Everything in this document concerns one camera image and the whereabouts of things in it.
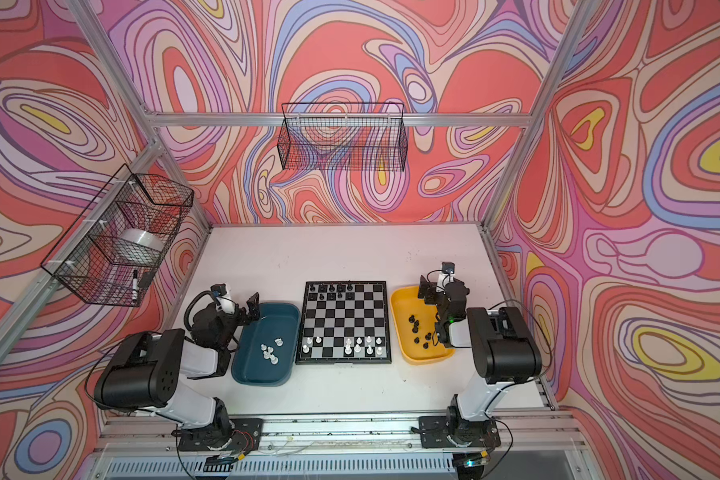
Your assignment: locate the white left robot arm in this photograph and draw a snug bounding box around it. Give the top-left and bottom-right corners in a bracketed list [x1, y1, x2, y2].
[90, 284, 260, 451]

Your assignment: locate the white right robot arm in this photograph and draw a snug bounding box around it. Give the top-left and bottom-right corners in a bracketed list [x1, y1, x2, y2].
[412, 272, 542, 451]

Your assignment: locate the black white chess board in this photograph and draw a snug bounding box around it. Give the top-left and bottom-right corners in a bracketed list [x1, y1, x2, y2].
[295, 280, 392, 365]

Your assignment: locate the yellow plastic tray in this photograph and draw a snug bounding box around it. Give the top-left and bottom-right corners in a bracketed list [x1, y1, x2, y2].
[390, 286, 454, 365]

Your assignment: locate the teal plastic tray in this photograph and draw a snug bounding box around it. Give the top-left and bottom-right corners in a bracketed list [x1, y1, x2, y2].
[231, 302, 300, 387]

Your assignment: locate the silver tape roll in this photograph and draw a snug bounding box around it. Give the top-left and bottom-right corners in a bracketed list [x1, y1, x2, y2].
[119, 228, 164, 251]

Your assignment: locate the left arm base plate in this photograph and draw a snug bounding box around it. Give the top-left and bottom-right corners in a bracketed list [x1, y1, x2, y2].
[172, 418, 264, 453]

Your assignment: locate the black wire basket left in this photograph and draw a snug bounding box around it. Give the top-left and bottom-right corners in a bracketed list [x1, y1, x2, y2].
[40, 165, 194, 307]

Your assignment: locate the black wire basket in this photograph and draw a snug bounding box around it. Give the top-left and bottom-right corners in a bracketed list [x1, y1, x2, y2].
[40, 165, 194, 307]
[277, 101, 408, 172]

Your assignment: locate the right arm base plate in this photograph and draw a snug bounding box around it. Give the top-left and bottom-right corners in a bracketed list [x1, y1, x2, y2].
[411, 416, 502, 452]

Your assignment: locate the black wire basket back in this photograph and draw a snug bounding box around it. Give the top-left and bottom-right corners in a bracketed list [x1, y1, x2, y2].
[277, 101, 408, 172]

